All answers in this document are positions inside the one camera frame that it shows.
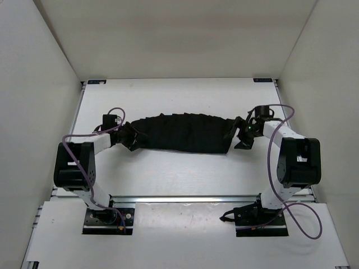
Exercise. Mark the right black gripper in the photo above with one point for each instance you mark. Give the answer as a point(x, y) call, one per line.
point(244, 143)

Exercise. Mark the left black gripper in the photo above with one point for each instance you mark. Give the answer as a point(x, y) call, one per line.
point(133, 134)

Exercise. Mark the black pleated skirt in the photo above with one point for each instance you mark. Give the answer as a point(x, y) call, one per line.
point(193, 133)

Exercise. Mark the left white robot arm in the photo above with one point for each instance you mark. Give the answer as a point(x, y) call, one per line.
point(75, 169)

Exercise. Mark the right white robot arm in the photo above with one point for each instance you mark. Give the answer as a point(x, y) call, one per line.
point(293, 160)

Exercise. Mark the right blue corner label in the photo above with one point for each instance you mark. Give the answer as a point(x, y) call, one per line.
point(262, 80)

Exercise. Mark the blue corner label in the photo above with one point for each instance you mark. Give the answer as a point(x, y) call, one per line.
point(262, 80)
point(96, 82)

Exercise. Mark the left blue corner label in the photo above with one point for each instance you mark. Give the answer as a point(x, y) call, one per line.
point(96, 82)

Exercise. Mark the aluminium front rail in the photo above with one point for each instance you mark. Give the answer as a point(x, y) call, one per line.
point(183, 199)

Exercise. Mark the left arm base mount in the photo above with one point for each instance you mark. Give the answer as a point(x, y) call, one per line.
point(108, 222)

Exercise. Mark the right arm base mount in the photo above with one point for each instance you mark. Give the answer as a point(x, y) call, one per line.
point(254, 220)

